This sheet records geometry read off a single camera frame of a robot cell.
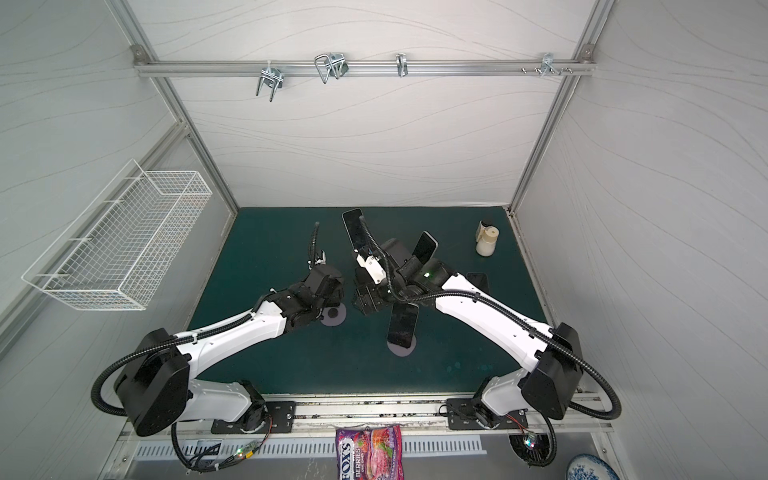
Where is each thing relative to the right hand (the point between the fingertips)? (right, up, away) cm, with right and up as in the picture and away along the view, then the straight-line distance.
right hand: (370, 287), depth 74 cm
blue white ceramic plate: (+50, -38, -9) cm, 64 cm away
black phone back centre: (-7, +15, +35) cm, 39 cm away
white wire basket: (-58, +9, -7) cm, 60 cm away
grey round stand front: (+9, -20, +9) cm, 23 cm away
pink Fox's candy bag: (0, -37, -7) cm, 38 cm away
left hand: (-11, +1, +12) cm, 17 cm away
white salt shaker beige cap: (+39, +10, +29) cm, 50 cm away
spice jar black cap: (+39, +18, +29) cm, 52 cm away
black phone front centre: (+9, -12, +10) cm, 18 cm away
